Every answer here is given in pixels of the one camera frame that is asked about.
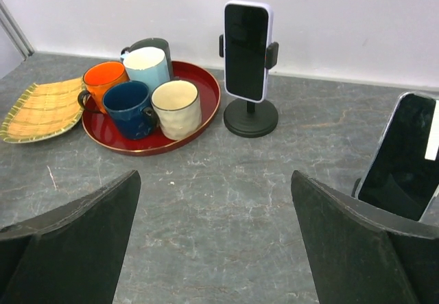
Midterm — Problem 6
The lavender cased phone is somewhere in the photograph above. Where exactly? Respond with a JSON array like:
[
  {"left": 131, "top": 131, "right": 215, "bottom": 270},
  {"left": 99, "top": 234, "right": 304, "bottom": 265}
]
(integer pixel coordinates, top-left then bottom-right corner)
[{"left": 223, "top": 0, "right": 274, "bottom": 103}]

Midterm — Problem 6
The clear cased black phone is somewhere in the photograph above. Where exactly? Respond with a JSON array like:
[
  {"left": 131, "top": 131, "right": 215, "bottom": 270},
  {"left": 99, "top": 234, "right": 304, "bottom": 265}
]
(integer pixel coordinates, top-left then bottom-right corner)
[{"left": 353, "top": 92, "right": 438, "bottom": 221}]

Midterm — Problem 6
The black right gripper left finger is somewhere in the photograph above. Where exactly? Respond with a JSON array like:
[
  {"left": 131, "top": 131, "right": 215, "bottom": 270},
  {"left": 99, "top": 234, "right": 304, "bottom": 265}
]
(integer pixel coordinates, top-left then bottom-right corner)
[{"left": 1, "top": 170, "right": 141, "bottom": 303}]

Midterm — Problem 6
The orange mug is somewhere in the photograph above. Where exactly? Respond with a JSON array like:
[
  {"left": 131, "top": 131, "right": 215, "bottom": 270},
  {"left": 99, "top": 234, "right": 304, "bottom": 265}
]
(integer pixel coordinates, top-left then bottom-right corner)
[{"left": 77, "top": 61, "right": 129, "bottom": 114}]

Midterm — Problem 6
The light blue mug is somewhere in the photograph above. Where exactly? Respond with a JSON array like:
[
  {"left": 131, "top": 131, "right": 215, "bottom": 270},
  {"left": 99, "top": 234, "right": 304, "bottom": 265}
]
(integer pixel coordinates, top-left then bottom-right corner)
[{"left": 122, "top": 47, "right": 170, "bottom": 92}]

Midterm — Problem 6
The red round tray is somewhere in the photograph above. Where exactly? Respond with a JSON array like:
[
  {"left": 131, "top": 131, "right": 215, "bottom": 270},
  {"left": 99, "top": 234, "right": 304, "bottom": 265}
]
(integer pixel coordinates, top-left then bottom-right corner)
[{"left": 82, "top": 60, "right": 221, "bottom": 156}]

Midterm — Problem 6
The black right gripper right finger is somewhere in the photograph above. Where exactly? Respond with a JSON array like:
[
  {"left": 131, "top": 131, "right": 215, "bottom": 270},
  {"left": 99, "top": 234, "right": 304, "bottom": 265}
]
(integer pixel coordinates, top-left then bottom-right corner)
[{"left": 291, "top": 170, "right": 438, "bottom": 303}]

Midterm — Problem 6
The black round-base phone stand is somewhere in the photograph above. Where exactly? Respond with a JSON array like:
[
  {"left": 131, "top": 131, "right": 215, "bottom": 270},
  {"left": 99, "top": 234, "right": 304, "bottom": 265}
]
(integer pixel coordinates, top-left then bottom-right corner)
[{"left": 218, "top": 33, "right": 280, "bottom": 139}]

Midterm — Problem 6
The woven bamboo tray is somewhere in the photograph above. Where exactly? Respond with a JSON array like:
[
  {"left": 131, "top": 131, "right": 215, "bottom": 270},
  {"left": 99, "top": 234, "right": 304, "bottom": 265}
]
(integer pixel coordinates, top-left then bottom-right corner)
[{"left": 1, "top": 78, "right": 84, "bottom": 143}]

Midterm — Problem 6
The dark blue mug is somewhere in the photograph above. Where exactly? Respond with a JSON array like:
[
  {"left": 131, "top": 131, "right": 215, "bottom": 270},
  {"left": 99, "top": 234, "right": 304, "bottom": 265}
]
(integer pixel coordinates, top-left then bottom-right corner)
[{"left": 102, "top": 80, "right": 158, "bottom": 140}]

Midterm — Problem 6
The left aluminium frame post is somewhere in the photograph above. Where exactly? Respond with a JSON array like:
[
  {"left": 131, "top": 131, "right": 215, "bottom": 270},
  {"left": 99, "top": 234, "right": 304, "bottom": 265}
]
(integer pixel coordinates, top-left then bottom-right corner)
[{"left": 0, "top": 0, "right": 35, "bottom": 60}]

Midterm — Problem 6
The dark grey mug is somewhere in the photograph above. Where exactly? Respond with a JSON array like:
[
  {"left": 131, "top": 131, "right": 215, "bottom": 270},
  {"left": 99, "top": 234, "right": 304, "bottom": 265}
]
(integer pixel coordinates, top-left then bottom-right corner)
[{"left": 119, "top": 38, "right": 174, "bottom": 79}]

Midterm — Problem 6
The cream dimpled mug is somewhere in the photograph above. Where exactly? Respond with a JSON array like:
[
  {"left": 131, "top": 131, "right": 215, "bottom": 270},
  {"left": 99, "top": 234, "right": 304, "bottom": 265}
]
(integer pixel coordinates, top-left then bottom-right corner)
[{"left": 152, "top": 80, "right": 202, "bottom": 141}]

